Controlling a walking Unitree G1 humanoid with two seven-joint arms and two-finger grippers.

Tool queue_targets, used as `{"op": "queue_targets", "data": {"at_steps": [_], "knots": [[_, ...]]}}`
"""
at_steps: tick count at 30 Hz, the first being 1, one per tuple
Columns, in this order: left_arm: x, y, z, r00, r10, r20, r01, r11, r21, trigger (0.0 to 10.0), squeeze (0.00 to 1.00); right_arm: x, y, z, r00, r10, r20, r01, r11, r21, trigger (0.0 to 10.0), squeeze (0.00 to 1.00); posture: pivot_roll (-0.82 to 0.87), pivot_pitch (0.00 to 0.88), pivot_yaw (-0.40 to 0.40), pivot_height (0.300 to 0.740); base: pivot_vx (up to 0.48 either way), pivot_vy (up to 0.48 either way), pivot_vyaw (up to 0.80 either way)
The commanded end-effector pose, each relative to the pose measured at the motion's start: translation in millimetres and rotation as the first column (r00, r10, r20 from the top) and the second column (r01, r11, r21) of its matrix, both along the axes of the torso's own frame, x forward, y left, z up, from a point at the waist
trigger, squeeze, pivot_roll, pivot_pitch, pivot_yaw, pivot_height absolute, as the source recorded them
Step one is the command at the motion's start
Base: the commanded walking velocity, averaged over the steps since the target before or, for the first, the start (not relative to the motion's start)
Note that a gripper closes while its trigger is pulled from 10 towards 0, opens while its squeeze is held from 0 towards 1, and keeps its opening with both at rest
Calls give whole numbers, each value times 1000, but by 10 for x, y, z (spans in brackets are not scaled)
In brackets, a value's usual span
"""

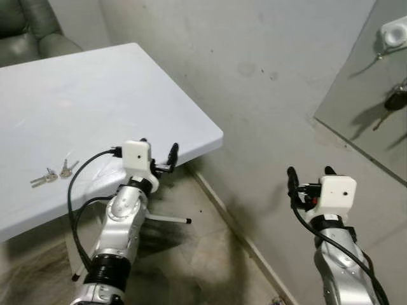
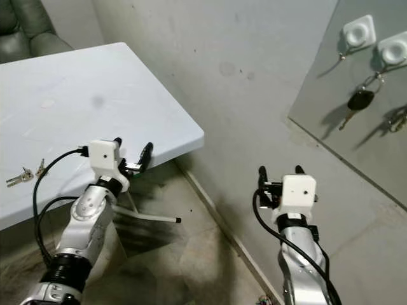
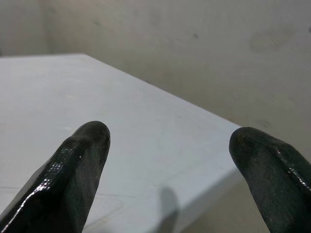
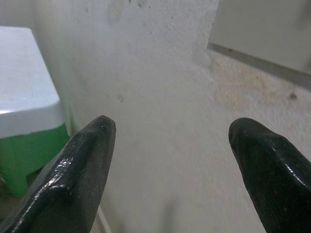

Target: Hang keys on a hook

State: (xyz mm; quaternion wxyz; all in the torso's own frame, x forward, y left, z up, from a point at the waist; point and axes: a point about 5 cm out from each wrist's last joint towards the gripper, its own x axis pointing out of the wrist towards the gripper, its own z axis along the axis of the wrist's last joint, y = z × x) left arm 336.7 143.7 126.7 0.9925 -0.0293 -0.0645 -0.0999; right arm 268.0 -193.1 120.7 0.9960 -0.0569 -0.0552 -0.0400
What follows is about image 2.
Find black car key with keyring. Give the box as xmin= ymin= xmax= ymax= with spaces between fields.
xmin=338 ymin=71 xmax=387 ymax=132

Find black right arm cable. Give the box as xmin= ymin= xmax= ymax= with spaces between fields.
xmin=252 ymin=189 xmax=343 ymax=305

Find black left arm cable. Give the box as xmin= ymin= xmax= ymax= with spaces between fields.
xmin=32 ymin=147 xmax=92 ymax=269

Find silver key bunch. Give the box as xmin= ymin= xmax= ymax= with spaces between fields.
xmin=6 ymin=158 xmax=48 ymax=189

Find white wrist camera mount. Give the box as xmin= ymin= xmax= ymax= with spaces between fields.
xmin=277 ymin=173 xmax=319 ymax=220
xmin=87 ymin=139 xmax=127 ymax=194

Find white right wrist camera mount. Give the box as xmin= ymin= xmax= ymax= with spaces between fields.
xmin=277 ymin=173 xmax=319 ymax=220

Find white square adhesive hook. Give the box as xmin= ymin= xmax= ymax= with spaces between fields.
xmin=376 ymin=31 xmax=407 ymax=70
xmin=338 ymin=15 xmax=378 ymax=62

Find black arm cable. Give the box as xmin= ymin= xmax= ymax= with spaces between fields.
xmin=252 ymin=189 xmax=343 ymax=305
xmin=32 ymin=147 xmax=92 ymax=269

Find green leather sofa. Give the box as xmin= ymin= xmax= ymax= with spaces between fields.
xmin=0 ymin=0 xmax=74 ymax=64

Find white folding table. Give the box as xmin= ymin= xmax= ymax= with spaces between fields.
xmin=0 ymin=42 xmax=205 ymax=231

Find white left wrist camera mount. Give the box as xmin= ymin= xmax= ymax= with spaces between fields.
xmin=87 ymin=139 xmax=127 ymax=194

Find white table leg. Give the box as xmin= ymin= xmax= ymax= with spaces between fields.
xmin=129 ymin=191 xmax=182 ymax=224

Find small keys on ring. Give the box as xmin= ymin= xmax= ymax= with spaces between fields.
xmin=386 ymin=104 xmax=407 ymax=135

